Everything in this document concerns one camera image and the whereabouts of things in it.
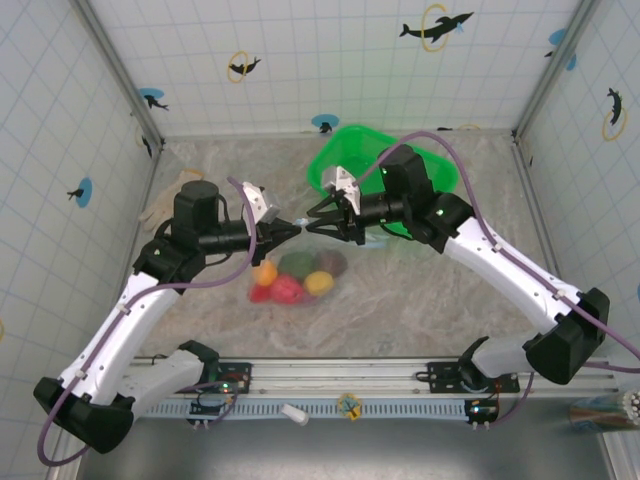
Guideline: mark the green avocado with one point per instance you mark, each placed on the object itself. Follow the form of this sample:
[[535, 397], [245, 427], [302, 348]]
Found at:
[[296, 263]]

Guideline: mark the dark red round fruit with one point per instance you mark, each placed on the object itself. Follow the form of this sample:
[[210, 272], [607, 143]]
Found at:
[[330, 262]]

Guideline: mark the small orange yellow fruit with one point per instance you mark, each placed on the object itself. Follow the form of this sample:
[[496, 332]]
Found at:
[[266, 272]]

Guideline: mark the pink red round fruit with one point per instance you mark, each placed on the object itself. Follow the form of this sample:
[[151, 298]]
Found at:
[[287, 290]]

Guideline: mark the yellow lemon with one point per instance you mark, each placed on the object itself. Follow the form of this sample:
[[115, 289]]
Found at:
[[319, 283]]

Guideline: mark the clear blue-edged zip-top bag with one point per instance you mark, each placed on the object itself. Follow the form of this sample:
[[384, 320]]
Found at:
[[350, 285]]

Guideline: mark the green plastic basket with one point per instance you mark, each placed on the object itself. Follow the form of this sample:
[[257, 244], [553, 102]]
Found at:
[[350, 150]]

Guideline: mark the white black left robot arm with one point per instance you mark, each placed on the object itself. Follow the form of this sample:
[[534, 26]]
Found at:
[[125, 330]]

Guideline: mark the white knitted work glove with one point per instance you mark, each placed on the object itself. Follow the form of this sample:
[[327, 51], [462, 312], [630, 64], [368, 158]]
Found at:
[[155, 212]]

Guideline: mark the blue circle shark sticker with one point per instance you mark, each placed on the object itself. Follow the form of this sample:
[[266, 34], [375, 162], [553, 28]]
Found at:
[[324, 121], [152, 97], [82, 192]]

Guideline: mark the small white plastic bottle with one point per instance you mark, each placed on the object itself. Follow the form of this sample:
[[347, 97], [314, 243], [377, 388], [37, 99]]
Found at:
[[295, 414]]

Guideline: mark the round tree sticker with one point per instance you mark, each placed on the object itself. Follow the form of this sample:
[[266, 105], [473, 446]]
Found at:
[[350, 406]]

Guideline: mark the shiny tube of sticks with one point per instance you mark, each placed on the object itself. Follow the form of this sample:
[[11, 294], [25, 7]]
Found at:
[[605, 412]]

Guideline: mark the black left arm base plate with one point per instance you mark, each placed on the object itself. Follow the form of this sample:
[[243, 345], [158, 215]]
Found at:
[[240, 372]]

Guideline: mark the aluminium mounting rail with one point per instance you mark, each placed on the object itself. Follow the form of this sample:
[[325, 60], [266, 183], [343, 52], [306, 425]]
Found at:
[[340, 372]]

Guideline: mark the aluminium frame post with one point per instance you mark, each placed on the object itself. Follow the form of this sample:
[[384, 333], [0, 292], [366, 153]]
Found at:
[[117, 67], [555, 70]]

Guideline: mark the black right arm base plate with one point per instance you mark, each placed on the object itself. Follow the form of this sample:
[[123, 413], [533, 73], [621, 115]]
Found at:
[[442, 375]]

